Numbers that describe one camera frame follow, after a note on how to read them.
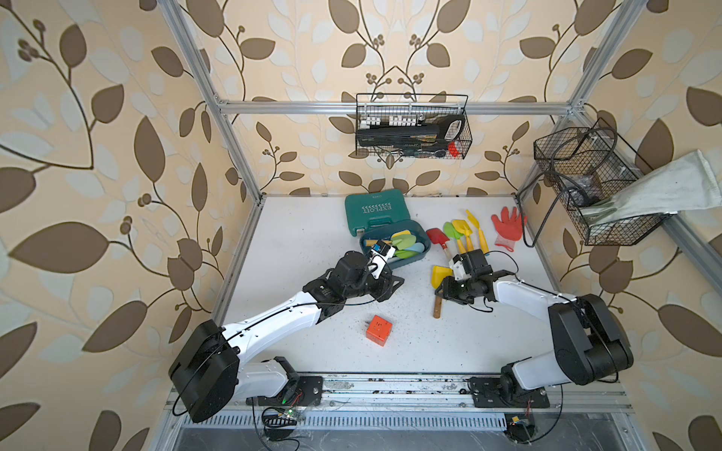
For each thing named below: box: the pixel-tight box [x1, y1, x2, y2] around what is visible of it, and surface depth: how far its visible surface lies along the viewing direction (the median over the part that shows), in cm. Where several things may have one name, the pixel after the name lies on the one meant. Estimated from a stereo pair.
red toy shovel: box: [425, 227, 452, 259], surface depth 107 cm
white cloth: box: [580, 149, 722, 225], surface depth 60 cm
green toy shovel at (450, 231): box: [442, 221, 467, 254], surface depth 110 cm
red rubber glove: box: [490, 206, 528, 252], surface depth 110 cm
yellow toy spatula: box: [451, 219, 474, 253], surface depth 110 cm
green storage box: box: [345, 188, 431, 270], surface depth 110 cm
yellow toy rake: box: [465, 209, 490, 253], surface depth 107 cm
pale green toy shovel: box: [391, 229, 417, 250], surface depth 107 cm
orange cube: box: [365, 314, 393, 347], surface depth 82 cm
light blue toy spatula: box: [404, 242, 425, 253], surface depth 104 cm
